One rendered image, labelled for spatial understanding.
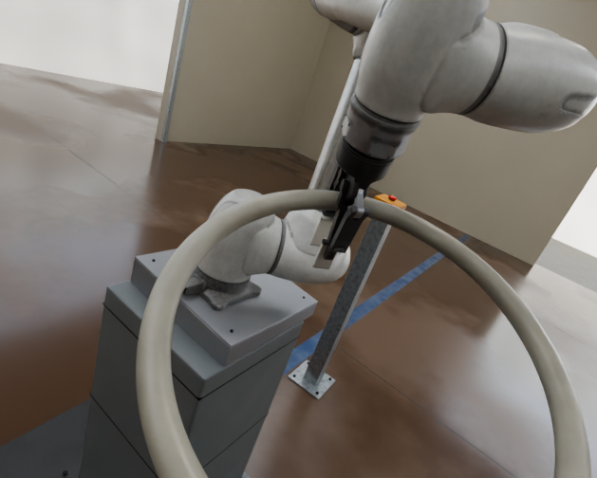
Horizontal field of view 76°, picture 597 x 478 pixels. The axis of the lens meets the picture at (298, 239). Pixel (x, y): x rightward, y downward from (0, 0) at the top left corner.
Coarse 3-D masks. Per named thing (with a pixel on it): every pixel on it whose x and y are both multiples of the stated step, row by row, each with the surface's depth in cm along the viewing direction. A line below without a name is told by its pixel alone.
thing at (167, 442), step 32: (288, 192) 55; (320, 192) 56; (224, 224) 47; (416, 224) 58; (192, 256) 43; (448, 256) 57; (160, 288) 39; (512, 288) 53; (160, 320) 37; (512, 320) 51; (160, 352) 35; (544, 352) 47; (160, 384) 33; (544, 384) 45; (160, 416) 31; (576, 416) 41; (160, 448) 30; (192, 448) 31; (576, 448) 39
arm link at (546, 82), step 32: (320, 0) 76; (352, 0) 65; (512, 32) 41; (544, 32) 42; (512, 64) 40; (544, 64) 41; (576, 64) 42; (512, 96) 42; (544, 96) 42; (576, 96) 43; (512, 128) 47; (544, 128) 46
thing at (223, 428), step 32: (128, 288) 103; (128, 320) 97; (128, 352) 100; (192, 352) 90; (256, 352) 98; (288, 352) 117; (96, 384) 113; (128, 384) 102; (192, 384) 86; (224, 384) 92; (256, 384) 109; (96, 416) 116; (128, 416) 105; (192, 416) 89; (224, 416) 102; (256, 416) 123; (96, 448) 120; (128, 448) 108; (224, 448) 114
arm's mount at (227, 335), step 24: (144, 264) 101; (144, 288) 102; (264, 288) 112; (288, 288) 117; (192, 312) 92; (216, 312) 95; (240, 312) 98; (264, 312) 102; (288, 312) 106; (312, 312) 119; (192, 336) 94; (216, 336) 89; (240, 336) 90; (264, 336) 98
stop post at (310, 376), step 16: (384, 224) 169; (368, 240) 174; (384, 240) 178; (368, 256) 175; (352, 272) 181; (368, 272) 182; (352, 288) 183; (336, 304) 189; (352, 304) 186; (336, 320) 191; (336, 336) 192; (320, 352) 199; (304, 368) 215; (320, 368) 201; (304, 384) 204; (320, 384) 208
